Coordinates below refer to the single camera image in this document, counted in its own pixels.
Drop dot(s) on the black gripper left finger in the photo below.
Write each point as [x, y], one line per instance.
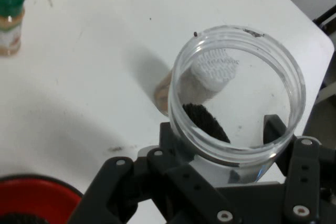
[183, 182]

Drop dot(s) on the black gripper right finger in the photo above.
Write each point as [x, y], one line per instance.
[303, 182]

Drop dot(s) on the clear jar with black seeds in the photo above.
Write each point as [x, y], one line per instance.
[249, 90]

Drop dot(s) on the brown-filled jar with patterned lid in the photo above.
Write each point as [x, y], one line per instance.
[164, 95]

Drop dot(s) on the red bowl with black rim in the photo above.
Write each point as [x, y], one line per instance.
[39, 200]

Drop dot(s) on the black tripod stand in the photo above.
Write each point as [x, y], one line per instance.
[326, 18]

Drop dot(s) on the small green-capped spice bottle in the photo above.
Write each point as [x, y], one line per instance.
[10, 32]

